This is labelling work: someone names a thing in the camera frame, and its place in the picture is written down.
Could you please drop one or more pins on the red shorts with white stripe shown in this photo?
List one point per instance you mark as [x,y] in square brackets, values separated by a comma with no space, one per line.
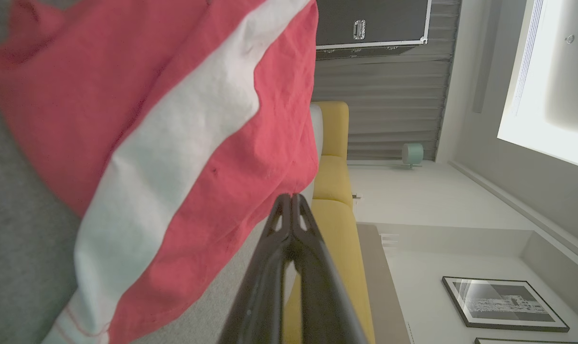
[184,143]

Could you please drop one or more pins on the grey sofa seat cushion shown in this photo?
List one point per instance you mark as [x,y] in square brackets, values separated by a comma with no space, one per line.
[316,134]
[290,286]

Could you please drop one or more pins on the yellow and grey sofa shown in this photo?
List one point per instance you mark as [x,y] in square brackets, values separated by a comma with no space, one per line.
[339,229]

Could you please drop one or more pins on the grey curtain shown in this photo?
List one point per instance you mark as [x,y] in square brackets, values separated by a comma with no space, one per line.
[394,105]

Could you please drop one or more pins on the black framed picture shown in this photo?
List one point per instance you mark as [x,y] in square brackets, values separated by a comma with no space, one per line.
[504,303]
[528,341]

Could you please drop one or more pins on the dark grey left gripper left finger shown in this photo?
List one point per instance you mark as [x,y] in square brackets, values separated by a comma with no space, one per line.
[260,306]

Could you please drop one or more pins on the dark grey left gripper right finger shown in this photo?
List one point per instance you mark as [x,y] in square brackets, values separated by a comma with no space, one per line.
[323,310]

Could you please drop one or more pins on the black flight case on wheels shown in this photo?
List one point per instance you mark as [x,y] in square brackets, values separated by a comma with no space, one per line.
[375,21]

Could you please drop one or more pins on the beige wall ledge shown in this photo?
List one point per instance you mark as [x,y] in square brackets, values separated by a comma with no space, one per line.
[382,286]

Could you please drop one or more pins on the round ceiling smoke detector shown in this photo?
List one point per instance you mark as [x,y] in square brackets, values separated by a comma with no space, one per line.
[570,39]

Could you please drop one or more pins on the mint floor lamp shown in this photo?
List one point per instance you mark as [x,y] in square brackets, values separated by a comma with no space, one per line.
[412,154]

